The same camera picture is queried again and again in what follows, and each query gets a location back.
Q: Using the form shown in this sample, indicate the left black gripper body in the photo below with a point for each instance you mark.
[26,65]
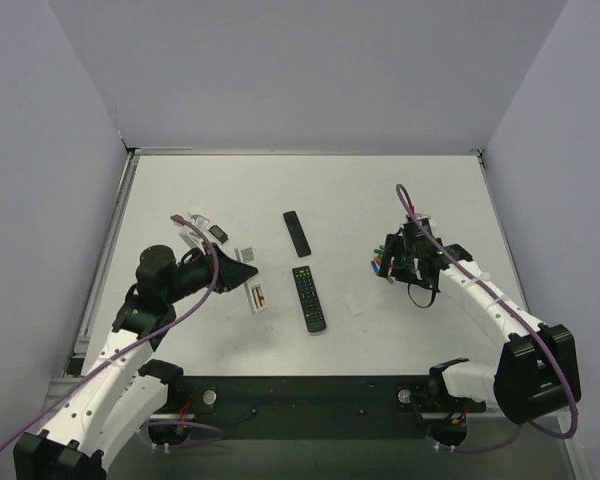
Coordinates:
[223,270]

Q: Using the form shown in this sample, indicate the white remote control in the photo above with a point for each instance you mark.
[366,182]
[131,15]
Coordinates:
[254,287]

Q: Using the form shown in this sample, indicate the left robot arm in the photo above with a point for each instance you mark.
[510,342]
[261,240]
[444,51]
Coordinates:
[126,385]

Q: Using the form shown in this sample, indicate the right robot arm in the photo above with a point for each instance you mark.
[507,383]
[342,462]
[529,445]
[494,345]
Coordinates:
[537,371]

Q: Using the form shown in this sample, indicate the white remote with display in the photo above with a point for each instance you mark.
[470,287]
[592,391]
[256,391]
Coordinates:
[216,233]

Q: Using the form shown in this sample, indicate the slim black remote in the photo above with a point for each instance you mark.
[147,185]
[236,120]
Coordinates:
[297,234]

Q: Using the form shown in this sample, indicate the black remote with buttons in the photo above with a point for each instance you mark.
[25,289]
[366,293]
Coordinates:
[309,301]

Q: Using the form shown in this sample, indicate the white battery cover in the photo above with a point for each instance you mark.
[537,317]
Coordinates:
[353,305]

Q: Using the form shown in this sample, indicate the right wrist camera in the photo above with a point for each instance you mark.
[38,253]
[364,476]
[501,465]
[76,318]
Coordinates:
[420,222]

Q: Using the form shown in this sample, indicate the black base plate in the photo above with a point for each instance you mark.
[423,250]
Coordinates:
[314,407]

